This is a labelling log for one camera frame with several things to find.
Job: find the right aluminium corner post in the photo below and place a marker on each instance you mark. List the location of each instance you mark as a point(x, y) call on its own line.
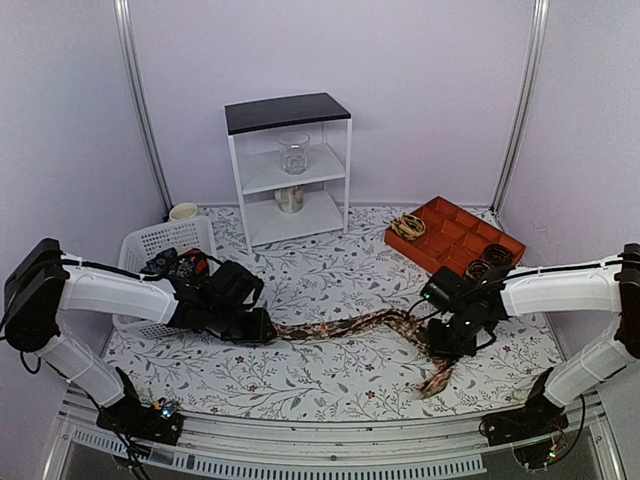
point(531, 68)

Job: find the white shelf with black top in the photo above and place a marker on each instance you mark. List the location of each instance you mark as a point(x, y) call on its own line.
point(253, 129)

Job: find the cream floral paisley tie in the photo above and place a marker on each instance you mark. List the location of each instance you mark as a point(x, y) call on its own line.
point(410, 327)

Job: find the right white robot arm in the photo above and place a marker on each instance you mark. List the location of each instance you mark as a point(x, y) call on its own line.
point(610, 284)

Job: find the white perforated plastic basket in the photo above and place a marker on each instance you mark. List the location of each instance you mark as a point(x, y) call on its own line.
point(176, 248)

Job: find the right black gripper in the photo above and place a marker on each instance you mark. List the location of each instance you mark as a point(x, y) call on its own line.
point(435, 337)

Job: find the rolled beige striped tie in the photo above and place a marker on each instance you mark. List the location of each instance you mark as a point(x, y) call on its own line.
point(408, 227)

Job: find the dark blue floral tie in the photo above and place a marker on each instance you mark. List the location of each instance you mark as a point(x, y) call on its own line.
point(165, 263)

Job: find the red black striped tie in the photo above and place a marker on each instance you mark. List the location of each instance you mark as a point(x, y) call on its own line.
point(195, 262)

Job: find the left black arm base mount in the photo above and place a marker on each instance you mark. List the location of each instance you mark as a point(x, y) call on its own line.
point(159, 422)

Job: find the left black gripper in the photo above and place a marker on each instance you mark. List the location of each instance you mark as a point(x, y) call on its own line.
point(258, 334)

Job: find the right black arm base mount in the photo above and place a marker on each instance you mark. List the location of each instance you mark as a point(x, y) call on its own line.
point(526, 423)

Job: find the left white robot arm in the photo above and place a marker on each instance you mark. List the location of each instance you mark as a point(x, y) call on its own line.
point(48, 281)

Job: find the floral patterned table mat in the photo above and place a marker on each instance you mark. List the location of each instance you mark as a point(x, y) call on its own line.
point(328, 277)

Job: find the left aluminium corner post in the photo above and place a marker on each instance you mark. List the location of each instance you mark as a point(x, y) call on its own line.
point(133, 72)

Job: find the orange divided organizer tray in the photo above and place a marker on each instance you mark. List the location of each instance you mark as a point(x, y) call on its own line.
point(453, 238)

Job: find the aluminium corner post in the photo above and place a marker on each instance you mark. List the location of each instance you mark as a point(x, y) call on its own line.
point(133, 72)
point(531, 68)

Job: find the clear drinking glass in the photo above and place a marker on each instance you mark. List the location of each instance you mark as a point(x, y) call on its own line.
point(294, 152)

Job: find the cream mug behind basket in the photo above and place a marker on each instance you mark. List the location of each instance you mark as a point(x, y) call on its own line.
point(183, 211)

